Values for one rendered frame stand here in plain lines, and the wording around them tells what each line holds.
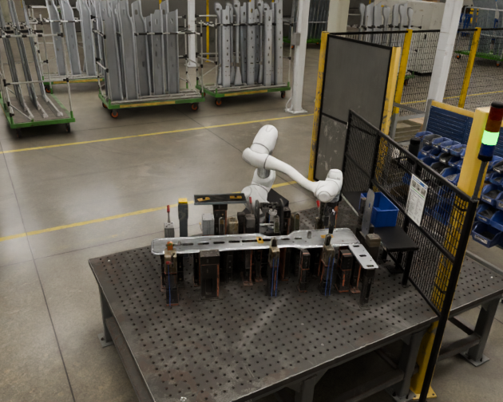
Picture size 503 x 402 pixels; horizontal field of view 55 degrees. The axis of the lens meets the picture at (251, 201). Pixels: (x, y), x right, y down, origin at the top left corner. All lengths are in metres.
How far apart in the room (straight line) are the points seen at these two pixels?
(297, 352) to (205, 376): 0.53
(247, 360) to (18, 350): 1.98
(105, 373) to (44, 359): 0.49
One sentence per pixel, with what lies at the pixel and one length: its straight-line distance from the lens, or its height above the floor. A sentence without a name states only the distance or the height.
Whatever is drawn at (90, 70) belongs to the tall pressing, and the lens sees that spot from 12.08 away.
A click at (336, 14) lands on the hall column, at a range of 10.76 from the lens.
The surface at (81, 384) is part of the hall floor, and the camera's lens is 3.76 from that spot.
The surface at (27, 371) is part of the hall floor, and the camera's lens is 3.97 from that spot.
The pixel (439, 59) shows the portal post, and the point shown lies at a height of 1.60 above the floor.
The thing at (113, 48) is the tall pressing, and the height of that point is 1.25.
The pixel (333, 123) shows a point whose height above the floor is 0.99.
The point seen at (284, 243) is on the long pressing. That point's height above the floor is 1.00.
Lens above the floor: 2.62
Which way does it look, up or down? 25 degrees down
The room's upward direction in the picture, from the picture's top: 2 degrees clockwise
